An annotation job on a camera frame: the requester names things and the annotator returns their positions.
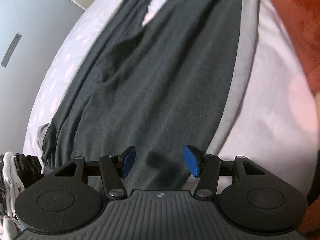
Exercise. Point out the grey wall vent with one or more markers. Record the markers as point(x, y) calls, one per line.
point(10, 50)

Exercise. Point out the white patterned folded garment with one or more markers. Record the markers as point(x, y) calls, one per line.
point(13, 186)

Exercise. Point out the dark grey garment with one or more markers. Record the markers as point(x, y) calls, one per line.
point(178, 80)

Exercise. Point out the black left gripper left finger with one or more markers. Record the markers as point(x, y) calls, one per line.
point(110, 168)

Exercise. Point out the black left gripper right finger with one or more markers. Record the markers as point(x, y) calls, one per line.
point(208, 168)

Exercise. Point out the pink dotted grey bedsheet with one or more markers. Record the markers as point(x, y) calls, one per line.
point(277, 124)

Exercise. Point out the black folded clothes pile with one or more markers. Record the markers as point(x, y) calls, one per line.
point(28, 169)

